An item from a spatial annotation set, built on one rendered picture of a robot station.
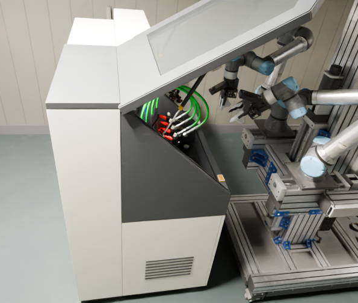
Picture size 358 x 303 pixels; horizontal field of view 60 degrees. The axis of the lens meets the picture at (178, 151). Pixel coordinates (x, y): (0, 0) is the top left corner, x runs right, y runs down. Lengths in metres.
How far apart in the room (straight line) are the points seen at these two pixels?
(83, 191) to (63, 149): 0.25
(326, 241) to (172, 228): 1.40
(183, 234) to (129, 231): 0.31
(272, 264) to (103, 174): 1.46
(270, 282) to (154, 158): 1.29
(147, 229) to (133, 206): 0.20
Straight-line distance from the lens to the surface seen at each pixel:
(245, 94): 1.56
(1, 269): 2.67
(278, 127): 2.17
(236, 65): 1.79
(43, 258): 2.64
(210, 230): 1.89
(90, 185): 1.52
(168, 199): 1.63
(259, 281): 2.31
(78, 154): 1.41
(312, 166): 1.63
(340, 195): 1.98
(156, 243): 1.88
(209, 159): 1.92
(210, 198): 1.69
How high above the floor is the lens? 2.08
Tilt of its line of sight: 36 degrees down
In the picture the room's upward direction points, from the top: 7 degrees clockwise
